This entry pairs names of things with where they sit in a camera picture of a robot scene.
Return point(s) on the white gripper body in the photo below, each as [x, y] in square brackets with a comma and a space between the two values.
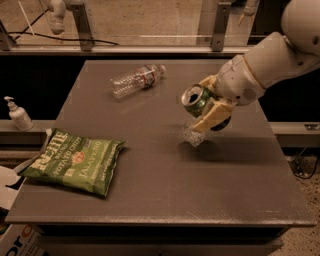
[236, 82]

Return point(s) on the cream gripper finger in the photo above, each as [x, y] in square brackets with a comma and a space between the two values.
[210, 83]
[215, 116]

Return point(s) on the green soda can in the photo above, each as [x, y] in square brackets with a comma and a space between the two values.
[195, 98]

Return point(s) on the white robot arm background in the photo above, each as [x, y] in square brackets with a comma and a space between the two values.
[58, 9]

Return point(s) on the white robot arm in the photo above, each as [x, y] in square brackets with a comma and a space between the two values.
[293, 52]

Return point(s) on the clear plastic water bottle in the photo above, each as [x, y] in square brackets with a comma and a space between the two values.
[138, 79]

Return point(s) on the green jalapeno chips bag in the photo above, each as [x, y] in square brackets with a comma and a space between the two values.
[75, 162]

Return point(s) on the white pump dispenser bottle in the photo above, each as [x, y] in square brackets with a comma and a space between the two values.
[18, 115]

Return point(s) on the metal bracket right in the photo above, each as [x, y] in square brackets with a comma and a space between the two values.
[220, 25]

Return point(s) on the metal bracket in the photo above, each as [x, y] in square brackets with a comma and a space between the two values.
[220, 25]
[82, 25]

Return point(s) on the metal window rail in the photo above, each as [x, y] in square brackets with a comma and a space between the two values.
[121, 50]

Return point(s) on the metal bracket left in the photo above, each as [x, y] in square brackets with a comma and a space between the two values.
[82, 25]

